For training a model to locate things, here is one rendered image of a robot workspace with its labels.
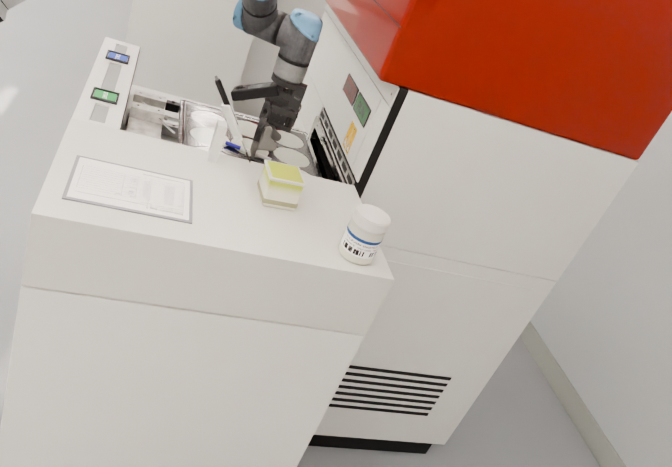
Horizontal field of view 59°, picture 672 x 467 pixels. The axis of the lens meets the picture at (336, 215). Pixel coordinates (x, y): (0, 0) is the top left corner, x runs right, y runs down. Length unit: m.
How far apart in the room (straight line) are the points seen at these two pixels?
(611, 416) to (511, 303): 1.05
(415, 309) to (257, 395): 0.59
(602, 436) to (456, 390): 0.91
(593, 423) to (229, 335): 1.93
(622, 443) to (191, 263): 2.05
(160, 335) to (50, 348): 0.19
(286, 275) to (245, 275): 0.07
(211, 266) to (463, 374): 1.11
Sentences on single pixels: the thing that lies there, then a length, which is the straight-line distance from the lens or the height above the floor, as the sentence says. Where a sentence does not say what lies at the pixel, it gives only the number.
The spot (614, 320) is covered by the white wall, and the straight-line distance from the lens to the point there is 2.76.
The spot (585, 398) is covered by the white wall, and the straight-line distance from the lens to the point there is 2.85.
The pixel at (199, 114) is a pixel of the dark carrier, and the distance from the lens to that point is 1.65.
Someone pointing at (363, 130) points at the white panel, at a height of 1.07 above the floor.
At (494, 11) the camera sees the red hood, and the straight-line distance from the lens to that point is 1.34.
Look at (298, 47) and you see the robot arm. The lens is 1.38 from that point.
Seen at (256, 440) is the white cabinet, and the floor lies 0.48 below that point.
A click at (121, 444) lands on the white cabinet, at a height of 0.44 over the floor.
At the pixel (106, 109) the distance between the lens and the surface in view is 1.40.
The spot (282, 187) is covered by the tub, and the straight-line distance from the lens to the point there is 1.16.
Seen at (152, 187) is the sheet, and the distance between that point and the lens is 1.13.
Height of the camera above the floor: 1.54
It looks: 28 degrees down
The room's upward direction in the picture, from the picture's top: 23 degrees clockwise
